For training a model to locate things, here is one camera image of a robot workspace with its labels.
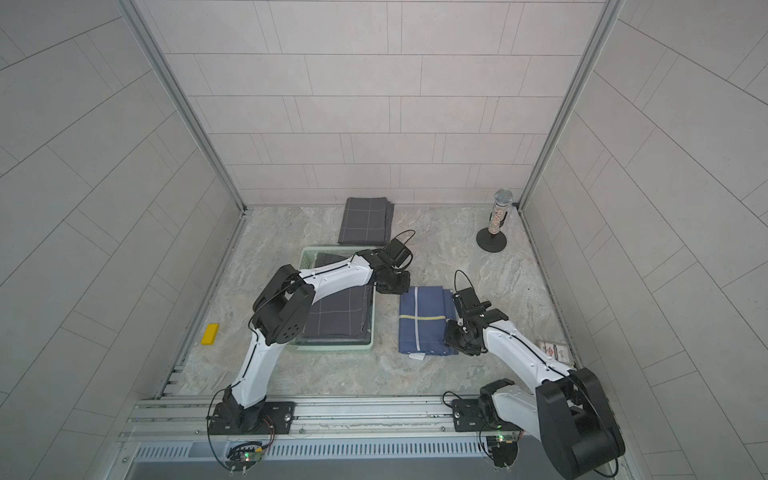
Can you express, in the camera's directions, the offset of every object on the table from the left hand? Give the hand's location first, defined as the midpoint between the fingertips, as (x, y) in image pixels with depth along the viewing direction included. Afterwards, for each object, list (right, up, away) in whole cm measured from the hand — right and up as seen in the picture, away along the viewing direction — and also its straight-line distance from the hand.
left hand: (412, 287), depth 95 cm
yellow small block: (-58, -11, -11) cm, 60 cm away
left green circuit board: (-39, -32, -30) cm, 58 cm away
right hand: (+10, -13, -9) cm, 19 cm away
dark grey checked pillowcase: (-20, -6, -11) cm, 23 cm away
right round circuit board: (+20, -33, -27) cm, 47 cm away
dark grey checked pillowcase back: (-17, +22, +17) cm, 32 cm away
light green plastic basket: (-34, +8, +2) cm, 35 cm away
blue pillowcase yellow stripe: (+3, -7, -5) cm, 9 cm away
